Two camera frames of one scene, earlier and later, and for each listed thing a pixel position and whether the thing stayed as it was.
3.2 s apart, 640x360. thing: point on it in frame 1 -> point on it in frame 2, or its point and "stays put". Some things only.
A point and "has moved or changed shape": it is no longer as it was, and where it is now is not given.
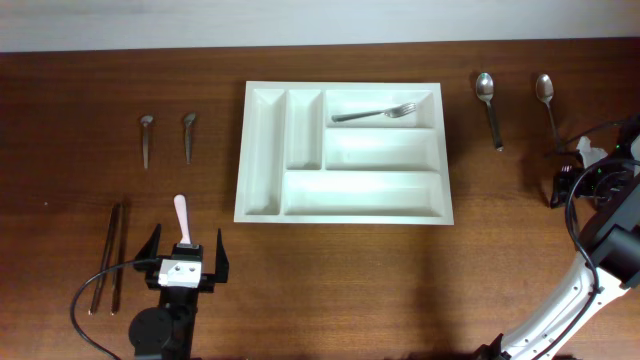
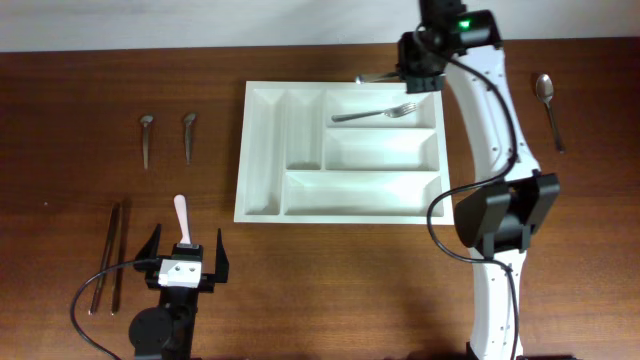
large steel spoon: [485, 92] has moved or changed shape
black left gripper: [221, 267] stays put
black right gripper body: [580, 180] -> [420, 74]
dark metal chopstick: [105, 263] stays put
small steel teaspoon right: [188, 122] stays put
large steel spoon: [544, 92] stays put
